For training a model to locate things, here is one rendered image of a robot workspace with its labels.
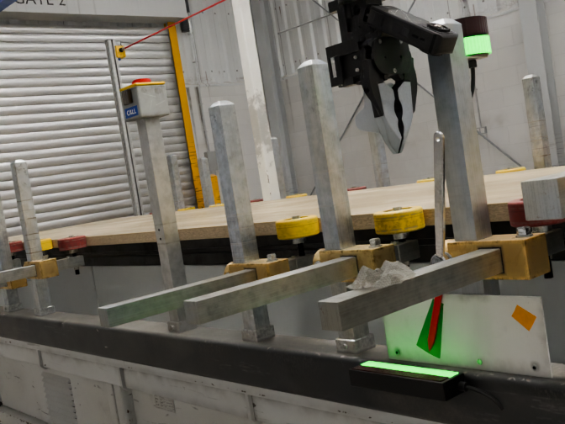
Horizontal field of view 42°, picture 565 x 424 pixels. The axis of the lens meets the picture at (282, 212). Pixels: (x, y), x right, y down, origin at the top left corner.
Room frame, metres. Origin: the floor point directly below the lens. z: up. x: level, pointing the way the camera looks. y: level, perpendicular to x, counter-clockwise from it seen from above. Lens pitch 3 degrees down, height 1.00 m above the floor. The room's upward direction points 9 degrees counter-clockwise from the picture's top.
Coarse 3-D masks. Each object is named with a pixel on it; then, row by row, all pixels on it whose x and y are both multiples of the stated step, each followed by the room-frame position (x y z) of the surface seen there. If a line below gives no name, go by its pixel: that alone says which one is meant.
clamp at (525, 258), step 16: (448, 240) 0.99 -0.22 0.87; (480, 240) 0.93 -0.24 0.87; (496, 240) 0.91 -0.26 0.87; (512, 240) 0.89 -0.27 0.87; (528, 240) 0.88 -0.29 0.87; (544, 240) 0.90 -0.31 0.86; (512, 256) 0.89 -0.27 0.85; (528, 256) 0.88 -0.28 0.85; (544, 256) 0.90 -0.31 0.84; (512, 272) 0.89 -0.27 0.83; (528, 272) 0.88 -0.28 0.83; (544, 272) 0.90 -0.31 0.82
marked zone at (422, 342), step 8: (432, 304) 0.99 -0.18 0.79; (440, 312) 0.98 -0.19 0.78; (440, 320) 0.99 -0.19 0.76; (424, 328) 1.01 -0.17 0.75; (440, 328) 0.99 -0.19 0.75; (424, 336) 1.01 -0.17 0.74; (440, 336) 0.99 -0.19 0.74; (416, 344) 1.02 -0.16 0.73; (424, 344) 1.01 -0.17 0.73; (440, 344) 0.99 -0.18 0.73; (432, 352) 1.00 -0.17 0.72; (440, 352) 0.99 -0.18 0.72
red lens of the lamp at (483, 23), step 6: (468, 18) 0.96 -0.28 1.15; (474, 18) 0.96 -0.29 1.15; (480, 18) 0.97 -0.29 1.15; (486, 18) 0.98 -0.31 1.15; (462, 24) 0.96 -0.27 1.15; (468, 24) 0.96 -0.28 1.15; (474, 24) 0.96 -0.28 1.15; (480, 24) 0.97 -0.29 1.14; (486, 24) 0.97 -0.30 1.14; (462, 30) 0.96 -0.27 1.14; (468, 30) 0.96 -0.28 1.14; (474, 30) 0.96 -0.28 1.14; (480, 30) 0.96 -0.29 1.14; (486, 30) 0.97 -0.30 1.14
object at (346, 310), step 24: (552, 240) 0.98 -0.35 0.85; (432, 264) 0.86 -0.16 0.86; (456, 264) 0.84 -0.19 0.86; (480, 264) 0.87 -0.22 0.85; (384, 288) 0.76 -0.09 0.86; (408, 288) 0.79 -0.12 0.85; (432, 288) 0.81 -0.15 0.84; (456, 288) 0.84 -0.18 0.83; (336, 312) 0.72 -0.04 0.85; (360, 312) 0.74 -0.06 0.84; (384, 312) 0.76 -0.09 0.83
